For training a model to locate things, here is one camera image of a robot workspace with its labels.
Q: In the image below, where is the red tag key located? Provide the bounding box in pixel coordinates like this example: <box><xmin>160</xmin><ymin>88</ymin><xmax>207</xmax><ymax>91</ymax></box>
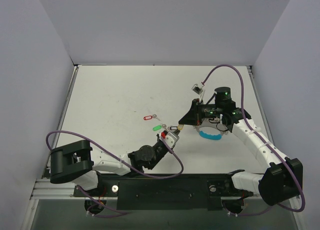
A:
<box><xmin>143</xmin><ymin>114</ymin><xmax>160</xmax><ymax>121</ymax></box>

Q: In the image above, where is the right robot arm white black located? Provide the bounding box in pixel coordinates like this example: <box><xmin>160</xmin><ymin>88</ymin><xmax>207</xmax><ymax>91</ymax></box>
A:
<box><xmin>178</xmin><ymin>87</ymin><xmax>303</xmax><ymax>206</ymax></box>

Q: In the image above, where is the green tag key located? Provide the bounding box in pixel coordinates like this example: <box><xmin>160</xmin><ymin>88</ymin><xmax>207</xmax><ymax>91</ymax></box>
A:
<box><xmin>152</xmin><ymin>124</ymin><xmax>167</xmax><ymax>131</ymax></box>

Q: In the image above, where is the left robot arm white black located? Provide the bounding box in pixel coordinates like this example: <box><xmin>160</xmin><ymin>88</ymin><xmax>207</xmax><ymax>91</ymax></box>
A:
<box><xmin>50</xmin><ymin>129</ymin><xmax>180</xmax><ymax>196</ymax></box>

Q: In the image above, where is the aluminium rail frame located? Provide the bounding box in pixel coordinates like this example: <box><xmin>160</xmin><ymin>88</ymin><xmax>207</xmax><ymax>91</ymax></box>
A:
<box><xmin>21</xmin><ymin>65</ymin><xmax>81</xmax><ymax>230</ymax></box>

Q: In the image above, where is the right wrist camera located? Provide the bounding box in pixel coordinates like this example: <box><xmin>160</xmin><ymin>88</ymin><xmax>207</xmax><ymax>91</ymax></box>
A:
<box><xmin>192</xmin><ymin>82</ymin><xmax>205</xmax><ymax>101</ymax></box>

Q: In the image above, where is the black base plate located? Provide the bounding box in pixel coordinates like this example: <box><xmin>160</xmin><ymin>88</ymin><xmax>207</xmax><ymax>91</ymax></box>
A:
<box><xmin>87</xmin><ymin>174</ymin><xmax>253</xmax><ymax>211</ymax></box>

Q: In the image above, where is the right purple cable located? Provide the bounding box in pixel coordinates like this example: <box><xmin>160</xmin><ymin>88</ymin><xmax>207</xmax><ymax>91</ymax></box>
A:
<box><xmin>201</xmin><ymin>64</ymin><xmax>306</xmax><ymax>217</ymax></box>

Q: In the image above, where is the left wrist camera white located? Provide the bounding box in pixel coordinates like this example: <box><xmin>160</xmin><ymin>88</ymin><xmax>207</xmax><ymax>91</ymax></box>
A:
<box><xmin>161</xmin><ymin>131</ymin><xmax>180</xmax><ymax>149</ymax></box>

